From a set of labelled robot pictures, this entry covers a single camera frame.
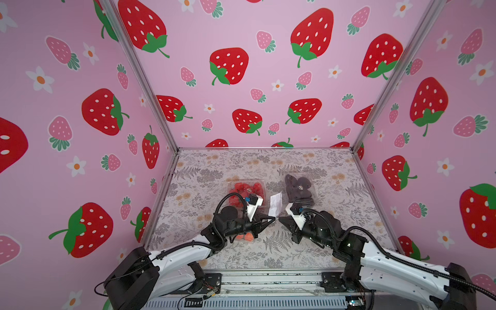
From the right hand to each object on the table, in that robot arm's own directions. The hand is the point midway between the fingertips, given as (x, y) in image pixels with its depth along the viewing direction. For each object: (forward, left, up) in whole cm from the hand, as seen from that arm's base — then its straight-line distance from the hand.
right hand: (279, 222), depth 71 cm
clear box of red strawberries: (+23, +16, -12) cm, 30 cm away
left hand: (+1, +1, 0) cm, 2 cm away
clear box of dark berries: (+22, -10, -11) cm, 26 cm away
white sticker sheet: (+5, +2, +5) cm, 7 cm away
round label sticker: (+23, -11, -10) cm, 28 cm away
